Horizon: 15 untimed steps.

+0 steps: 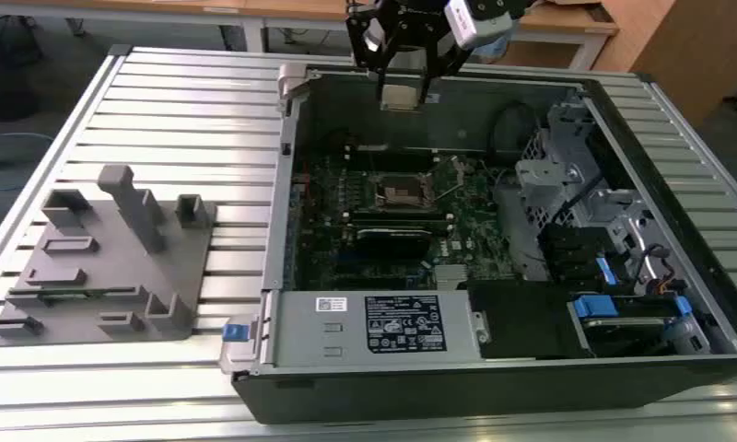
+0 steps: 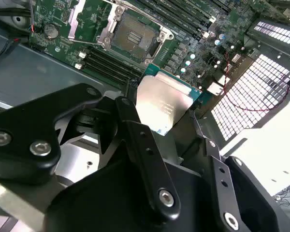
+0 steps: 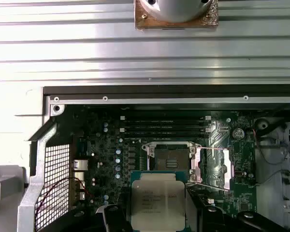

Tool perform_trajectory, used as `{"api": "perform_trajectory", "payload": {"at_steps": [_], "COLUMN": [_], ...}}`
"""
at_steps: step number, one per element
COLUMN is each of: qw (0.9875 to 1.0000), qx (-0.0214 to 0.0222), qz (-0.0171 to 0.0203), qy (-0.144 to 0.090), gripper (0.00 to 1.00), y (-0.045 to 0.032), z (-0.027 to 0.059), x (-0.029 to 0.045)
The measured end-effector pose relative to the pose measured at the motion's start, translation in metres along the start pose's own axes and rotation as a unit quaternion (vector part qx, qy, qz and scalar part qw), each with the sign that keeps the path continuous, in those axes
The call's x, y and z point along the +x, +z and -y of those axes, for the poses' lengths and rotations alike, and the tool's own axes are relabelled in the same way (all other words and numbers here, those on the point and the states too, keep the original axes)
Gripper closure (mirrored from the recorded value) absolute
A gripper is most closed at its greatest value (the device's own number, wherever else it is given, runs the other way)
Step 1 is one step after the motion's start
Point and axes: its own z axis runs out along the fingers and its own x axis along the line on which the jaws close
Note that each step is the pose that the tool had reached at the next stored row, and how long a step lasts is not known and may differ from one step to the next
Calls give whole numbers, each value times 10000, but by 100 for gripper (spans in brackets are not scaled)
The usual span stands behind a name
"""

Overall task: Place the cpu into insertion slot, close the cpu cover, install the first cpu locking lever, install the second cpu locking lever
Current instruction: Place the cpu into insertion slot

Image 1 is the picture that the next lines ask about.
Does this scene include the orange and black wires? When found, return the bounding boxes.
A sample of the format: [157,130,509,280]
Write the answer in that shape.
[648,274,683,296]

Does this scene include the small silver heatsink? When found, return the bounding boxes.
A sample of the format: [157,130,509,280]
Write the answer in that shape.
[432,263,471,283]

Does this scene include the grey parts rack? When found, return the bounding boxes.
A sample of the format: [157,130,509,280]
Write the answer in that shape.
[0,164,220,347]

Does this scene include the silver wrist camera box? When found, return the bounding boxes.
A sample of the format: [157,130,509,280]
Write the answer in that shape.
[361,17,387,52]
[445,0,519,51]

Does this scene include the black round stool base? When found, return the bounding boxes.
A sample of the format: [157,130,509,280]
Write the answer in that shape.
[0,77,39,123]

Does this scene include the blue disk carrier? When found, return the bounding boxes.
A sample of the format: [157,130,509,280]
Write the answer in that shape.
[568,296,620,320]

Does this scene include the silver chassis bracket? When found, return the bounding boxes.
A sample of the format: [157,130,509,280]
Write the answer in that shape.
[580,187,659,259]

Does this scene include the black plastic shroud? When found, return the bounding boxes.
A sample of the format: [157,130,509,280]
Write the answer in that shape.
[465,280,576,361]

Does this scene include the silver hard disk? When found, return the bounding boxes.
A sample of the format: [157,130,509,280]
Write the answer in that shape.
[580,316,667,358]

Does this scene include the metal drive cage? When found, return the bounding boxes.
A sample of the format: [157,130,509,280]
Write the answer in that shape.
[513,103,601,282]

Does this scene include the grey case hinge latch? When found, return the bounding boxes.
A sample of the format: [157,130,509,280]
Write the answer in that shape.
[275,63,313,115]

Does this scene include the black disk bay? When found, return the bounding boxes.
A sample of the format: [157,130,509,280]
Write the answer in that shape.
[539,224,620,283]

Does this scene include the wooden desk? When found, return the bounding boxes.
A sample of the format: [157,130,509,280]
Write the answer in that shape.
[0,0,265,52]
[261,0,622,71]

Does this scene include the CPU socket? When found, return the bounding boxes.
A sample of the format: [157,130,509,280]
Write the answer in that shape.
[372,172,439,211]

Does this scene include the wooden cabinet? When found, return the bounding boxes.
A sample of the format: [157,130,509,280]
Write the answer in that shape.
[595,0,737,130]

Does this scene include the black graphics card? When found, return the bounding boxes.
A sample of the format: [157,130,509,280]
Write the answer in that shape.
[353,226,436,260]

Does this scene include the pale blue teach pendant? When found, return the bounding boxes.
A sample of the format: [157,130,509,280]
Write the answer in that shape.
[476,34,512,64]

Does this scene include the black mesh bin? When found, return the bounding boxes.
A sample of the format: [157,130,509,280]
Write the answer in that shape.
[0,16,44,70]

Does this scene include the black looped wire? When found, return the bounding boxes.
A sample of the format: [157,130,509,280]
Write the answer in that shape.
[489,99,541,160]

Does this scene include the green motherboard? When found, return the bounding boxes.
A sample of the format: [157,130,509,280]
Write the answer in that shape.
[291,146,529,291]

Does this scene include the green RAM stick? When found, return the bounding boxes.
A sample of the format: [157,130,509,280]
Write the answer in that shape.
[8,285,140,303]

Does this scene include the silver CPU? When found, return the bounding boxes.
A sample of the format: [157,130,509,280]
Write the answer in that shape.
[379,84,431,112]

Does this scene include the grey power supply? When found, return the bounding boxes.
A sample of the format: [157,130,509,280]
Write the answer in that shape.
[260,288,487,369]

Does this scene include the black PC case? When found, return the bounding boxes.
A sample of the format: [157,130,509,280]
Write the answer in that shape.
[217,62,737,425]

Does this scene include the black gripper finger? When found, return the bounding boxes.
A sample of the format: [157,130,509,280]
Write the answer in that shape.
[345,12,407,100]
[420,27,473,100]

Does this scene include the blue floor cable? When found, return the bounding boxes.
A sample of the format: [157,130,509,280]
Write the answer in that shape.
[0,132,56,191]

